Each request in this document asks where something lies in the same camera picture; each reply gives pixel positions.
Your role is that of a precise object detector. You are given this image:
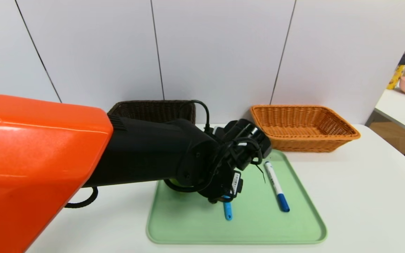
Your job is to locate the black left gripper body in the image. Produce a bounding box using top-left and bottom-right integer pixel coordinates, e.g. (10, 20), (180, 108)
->
(228, 170), (242, 198)

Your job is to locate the yellow spatula with blue handle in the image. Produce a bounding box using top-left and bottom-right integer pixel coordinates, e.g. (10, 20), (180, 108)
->
(223, 196), (233, 221)

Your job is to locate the white marker with blue cap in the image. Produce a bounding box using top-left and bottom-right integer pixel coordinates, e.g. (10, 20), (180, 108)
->
(264, 161), (290, 212)

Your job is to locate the green lime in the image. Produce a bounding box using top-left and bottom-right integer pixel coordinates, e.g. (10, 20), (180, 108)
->
(165, 179), (182, 192)

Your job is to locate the orange wicker basket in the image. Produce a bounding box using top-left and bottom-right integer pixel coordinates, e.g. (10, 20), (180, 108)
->
(250, 105), (361, 153)

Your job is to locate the dark brown wicker basket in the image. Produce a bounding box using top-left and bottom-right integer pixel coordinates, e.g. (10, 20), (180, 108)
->
(108, 100), (196, 124)

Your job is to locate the light green plastic tray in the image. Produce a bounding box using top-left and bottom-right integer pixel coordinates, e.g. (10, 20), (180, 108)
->
(146, 149), (327, 244)

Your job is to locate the thin black left camera cable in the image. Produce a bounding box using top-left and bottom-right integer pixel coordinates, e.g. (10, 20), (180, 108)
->
(179, 100), (211, 133)

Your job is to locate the thick black braided left cable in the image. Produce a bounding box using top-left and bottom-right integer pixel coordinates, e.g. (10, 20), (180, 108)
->
(64, 186), (99, 209)

